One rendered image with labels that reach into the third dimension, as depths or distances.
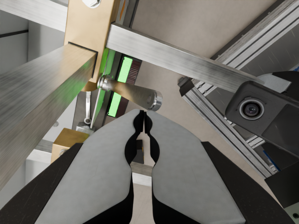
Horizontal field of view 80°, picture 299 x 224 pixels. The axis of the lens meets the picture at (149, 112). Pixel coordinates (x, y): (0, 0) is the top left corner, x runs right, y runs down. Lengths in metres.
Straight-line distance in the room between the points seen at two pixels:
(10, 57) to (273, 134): 0.52
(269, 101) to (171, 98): 1.06
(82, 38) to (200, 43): 0.97
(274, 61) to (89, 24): 0.99
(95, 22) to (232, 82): 0.20
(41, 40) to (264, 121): 0.52
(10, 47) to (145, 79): 0.82
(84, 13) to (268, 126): 0.24
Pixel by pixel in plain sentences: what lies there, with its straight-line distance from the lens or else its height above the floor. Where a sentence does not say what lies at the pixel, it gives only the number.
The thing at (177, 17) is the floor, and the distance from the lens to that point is 1.12.
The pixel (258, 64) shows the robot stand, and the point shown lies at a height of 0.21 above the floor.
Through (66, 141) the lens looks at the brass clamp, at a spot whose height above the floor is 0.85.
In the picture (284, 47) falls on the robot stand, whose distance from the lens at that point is 1.13.
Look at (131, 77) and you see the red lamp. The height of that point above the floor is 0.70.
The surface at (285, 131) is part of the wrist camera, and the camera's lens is 0.22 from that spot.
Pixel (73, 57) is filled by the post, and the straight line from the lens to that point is 0.21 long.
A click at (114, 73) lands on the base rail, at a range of 0.44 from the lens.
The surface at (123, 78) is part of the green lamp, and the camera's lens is 0.44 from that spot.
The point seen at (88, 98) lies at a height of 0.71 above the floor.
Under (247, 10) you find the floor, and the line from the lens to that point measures 1.24.
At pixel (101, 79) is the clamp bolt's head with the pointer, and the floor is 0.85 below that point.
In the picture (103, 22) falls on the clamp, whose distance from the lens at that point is 0.25.
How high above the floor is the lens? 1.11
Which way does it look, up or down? 60 degrees down
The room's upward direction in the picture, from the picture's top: 179 degrees clockwise
